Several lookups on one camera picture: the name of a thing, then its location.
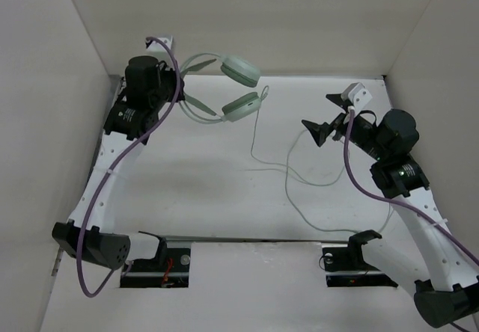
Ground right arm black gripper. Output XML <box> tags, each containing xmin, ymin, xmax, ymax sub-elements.
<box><xmin>302</xmin><ymin>92</ymin><xmax>389</xmax><ymax>162</ymax></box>

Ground mint green headphones with cable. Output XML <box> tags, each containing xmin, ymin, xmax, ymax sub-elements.
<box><xmin>177</xmin><ymin>52</ymin><xmax>394</xmax><ymax>234</ymax></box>

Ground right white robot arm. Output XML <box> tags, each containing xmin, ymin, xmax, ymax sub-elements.
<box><xmin>302</xmin><ymin>91</ymin><xmax>478</xmax><ymax>328</ymax></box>

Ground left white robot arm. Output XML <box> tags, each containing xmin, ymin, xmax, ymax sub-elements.
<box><xmin>52</xmin><ymin>55</ymin><xmax>184</xmax><ymax>271</ymax></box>

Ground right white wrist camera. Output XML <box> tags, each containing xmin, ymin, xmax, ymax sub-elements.
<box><xmin>341</xmin><ymin>82</ymin><xmax>373</xmax><ymax>112</ymax></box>

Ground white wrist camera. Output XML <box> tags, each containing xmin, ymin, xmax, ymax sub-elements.
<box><xmin>341</xmin><ymin>82</ymin><xmax>373</xmax><ymax>112</ymax></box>
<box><xmin>144</xmin><ymin>34</ymin><xmax>175</xmax><ymax>52</ymax></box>

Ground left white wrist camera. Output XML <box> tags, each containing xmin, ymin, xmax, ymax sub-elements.
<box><xmin>144</xmin><ymin>34</ymin><xmax>175</xmax><ymax>52</ymax></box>

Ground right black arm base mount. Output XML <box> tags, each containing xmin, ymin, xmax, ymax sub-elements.
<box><xmin>318</xmin><ymin>244</ymin><xmax>398</xmax><ymax>288</ymax></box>

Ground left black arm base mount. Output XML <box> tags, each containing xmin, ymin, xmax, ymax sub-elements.
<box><xmin>120</xmin><ymin>240</ymin><xmax>192</xmax><ymax>289</ymax></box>

